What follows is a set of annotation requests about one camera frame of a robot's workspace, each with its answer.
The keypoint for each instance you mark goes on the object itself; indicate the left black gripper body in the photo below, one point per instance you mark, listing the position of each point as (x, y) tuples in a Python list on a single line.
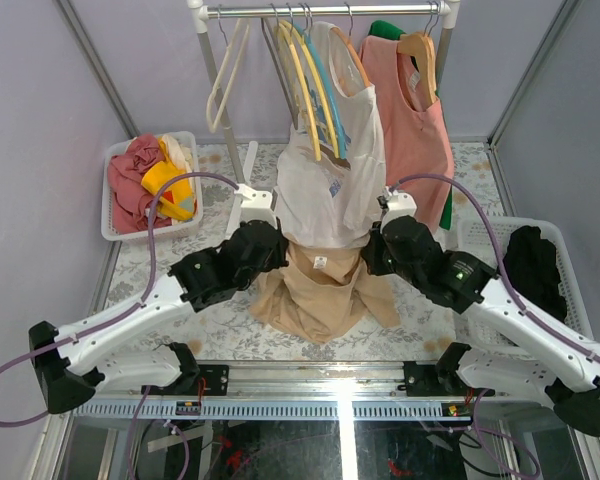
[(278, 261)]

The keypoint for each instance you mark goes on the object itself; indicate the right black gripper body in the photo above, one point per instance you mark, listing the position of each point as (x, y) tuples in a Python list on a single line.
[(381, 262)]

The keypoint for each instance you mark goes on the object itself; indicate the beige t shirt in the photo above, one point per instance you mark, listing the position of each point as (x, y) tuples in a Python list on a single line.
[(322, 294)]

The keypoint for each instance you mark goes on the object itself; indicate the blue hanger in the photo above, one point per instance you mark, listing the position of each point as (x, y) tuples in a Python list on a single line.
[(324, 114)]

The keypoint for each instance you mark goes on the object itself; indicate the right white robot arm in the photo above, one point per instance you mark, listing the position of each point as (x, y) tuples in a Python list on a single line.
[(562, 371)]

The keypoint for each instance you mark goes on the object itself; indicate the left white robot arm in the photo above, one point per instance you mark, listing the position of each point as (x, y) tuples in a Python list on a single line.
[(74, 362)]

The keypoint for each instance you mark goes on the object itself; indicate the white printed t shirt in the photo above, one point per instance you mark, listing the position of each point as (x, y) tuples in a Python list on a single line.
[(333, 203)]

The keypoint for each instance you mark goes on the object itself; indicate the cream plastic hanger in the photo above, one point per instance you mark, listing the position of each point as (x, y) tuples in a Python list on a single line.
[(226, 76)]

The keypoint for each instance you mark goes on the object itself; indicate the wooden hanger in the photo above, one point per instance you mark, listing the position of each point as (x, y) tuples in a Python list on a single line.
[(420, 46)]

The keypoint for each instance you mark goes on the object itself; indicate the orange hanger under white shirt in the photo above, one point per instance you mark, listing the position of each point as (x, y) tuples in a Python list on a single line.
[(346, 40)]

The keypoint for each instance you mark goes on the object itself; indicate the yellow hanger left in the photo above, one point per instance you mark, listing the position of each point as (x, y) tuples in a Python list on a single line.
[(299, 69)]

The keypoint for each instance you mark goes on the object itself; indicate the yellow hanger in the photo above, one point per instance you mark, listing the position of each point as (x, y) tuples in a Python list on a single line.
[(299, 69), (312, 94)]

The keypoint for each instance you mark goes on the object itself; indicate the yellow hanger right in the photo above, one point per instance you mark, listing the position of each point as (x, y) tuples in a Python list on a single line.
[(312, 94)]

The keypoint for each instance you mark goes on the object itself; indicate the right white basket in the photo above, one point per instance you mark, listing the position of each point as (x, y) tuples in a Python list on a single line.
[(473, 238)]

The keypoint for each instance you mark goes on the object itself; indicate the white basket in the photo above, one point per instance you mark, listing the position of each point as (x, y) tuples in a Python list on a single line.
[(473, 238), (163, 226)]

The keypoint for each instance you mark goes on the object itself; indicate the yellow garment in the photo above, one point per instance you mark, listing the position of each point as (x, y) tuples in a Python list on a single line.
[(178, 201)]

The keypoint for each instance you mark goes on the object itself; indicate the pink tank top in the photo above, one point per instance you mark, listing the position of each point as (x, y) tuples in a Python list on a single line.
[(415, 135)]

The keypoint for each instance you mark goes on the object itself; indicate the cream garment in basket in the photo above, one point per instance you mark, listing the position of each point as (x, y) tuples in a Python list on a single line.
[(177, 158)]

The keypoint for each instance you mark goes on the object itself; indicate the black garment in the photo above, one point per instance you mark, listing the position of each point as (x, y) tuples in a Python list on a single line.
[(531, 265)]

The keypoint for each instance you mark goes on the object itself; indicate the dusty pink garment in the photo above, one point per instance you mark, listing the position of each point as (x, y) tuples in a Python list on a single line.
[(134, 177)]

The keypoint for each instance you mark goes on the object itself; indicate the left white basket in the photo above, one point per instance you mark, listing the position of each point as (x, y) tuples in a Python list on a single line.
[(163, 226)]

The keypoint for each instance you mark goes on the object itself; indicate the white clothes rack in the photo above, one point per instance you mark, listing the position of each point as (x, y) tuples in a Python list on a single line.
[(202, 14)]

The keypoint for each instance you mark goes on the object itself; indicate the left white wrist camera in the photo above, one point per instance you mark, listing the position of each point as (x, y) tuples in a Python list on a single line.
[(256, 205)]

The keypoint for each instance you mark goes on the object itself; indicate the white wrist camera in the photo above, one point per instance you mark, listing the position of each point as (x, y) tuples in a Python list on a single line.
[(256, 205), (395, 204)]

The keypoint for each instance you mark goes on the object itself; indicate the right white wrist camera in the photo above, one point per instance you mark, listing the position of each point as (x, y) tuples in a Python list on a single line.
[(395, 204)]

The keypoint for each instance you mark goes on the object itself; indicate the metal rail base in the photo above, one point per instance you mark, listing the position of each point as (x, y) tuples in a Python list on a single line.
[(261, 390)]

